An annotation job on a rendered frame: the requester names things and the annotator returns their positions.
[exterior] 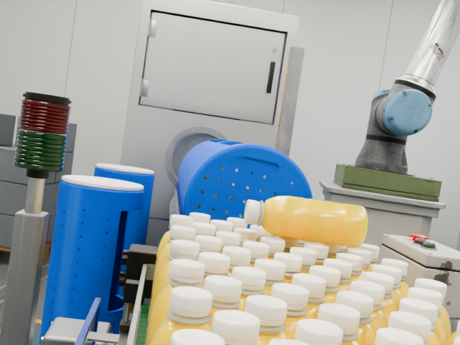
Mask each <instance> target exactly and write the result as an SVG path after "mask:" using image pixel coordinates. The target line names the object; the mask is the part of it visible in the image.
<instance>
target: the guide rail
mask: <svg viewBox="0 0 460 345"><path fill-rule="evenodd" d="M146 268H147V264H143V266H142V272H141V276H140V282H139V286H138V292H137V296H136V301H135V305H134V309H133V316H132V319H131V325H130V329H129V335H128V338H127V345H134V342H135V338H136V330H137V325H138V318H139V314H140V306H141V302H142V294H143V290H144V282H145V278H146Z"/></svg>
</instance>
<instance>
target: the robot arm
mask: <svg viewBox="0 0 460 345"><path fill-rule="evenodd" d="M459 37H460V0H441V1H440V3H439V5H438V7H437V9H436V11H435V13H434V15H433V18H432V20H431V22H430V24H429V26H428V28H427V30H426V32H425V34H424V36H423V38H422V40H421V42H420V44H419V46H418V48H417V50H416V52H415V54H414V56H413V59H412V61H411V63H410V65H409V67H408V69H407V71H406V73H405V75H404V76H402V77H399V78H397V79H396V80H395V82H394V84H393V86H392V89H387V90H379V91H377V92H375V93H374V96H373V99H372V102H371V110H370V117H369V121H368V129H367V133H366V141H365V143H364V145H363V147H362V149H361V151H360V153H359V154H358V156H357V159H356V161H355V165H356V166H361V167H366V168H373V169H379V170H386V171H390V172H395V173H402V174H407V171H408V165H407V156H406V150H405V147H406V143H407V136H410V135H413V134H415V133H417V132H419V131H421V130H423V129H424V128H425V127H426V126H427V125H428V123H429V121H430V119H431V116H432V111H433V110H432V105H433V103H434V101H435V99H436V97H437V95H436V93H435V86H436V83H437V81H438V79H439V77H440V75H441V73H442V71H443V69H444V67H445V65H446V63H447V61H448V59H449V57H450V55H451V53H452V51H453V49H454V47H455V45H456V43H457V41H458V39H459Z"/></svg>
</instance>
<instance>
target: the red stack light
mask: <svg viewBox="0 0 460 345"><path fill-rule="evenodd" d="M21 103H22V104H21V111H20V113H21V114H20V118H19V125H18V128H19V129H26V130H30V131H39V132H45V133H55V134H62V135H67V134H68V131H67V130H68V126H69V120H70V118H69V117H70V113H71V111H70V110H71V106H68V105H61V104H57V103H48V102H43V101H34V100H29V99H22V101H21Z"/></svg>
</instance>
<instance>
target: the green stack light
mask: <svg viewBox="0 0 460 345"><path fill-rule="evenodd" d="M17 138H18V139H17V140H16V142H17V143H16V150H15V151H16V152H15V157H14V159H15V160H14V165H15V166H16V167H19V168H26V169H31V170H42V171H51V172H61V171H63V165H64V157H65V152H66V150H65V148H66V141H67V136H66V135H62V134H55V133H45V132H39V131H30V130H26V129H19V130H18V135H17Z"/></svg>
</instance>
